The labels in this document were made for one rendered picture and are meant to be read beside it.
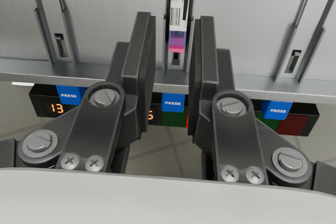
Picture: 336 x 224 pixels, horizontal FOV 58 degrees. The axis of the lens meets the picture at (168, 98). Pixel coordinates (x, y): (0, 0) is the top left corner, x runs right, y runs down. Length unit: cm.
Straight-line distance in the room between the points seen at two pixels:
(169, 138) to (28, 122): 48
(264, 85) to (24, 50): 24
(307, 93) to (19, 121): 99
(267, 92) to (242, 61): 4
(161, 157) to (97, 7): 81
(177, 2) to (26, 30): 15
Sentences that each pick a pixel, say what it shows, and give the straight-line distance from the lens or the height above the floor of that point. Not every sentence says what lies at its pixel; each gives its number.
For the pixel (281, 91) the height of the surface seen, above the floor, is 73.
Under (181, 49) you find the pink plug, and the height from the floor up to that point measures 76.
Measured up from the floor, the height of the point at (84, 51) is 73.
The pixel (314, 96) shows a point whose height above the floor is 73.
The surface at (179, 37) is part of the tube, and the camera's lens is 27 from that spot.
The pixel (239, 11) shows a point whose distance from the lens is 27.
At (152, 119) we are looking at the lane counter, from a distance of 37.
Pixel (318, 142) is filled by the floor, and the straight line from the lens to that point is 114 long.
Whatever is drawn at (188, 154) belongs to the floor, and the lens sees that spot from 104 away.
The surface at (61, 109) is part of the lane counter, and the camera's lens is 39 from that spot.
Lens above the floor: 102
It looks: 89 degrees down
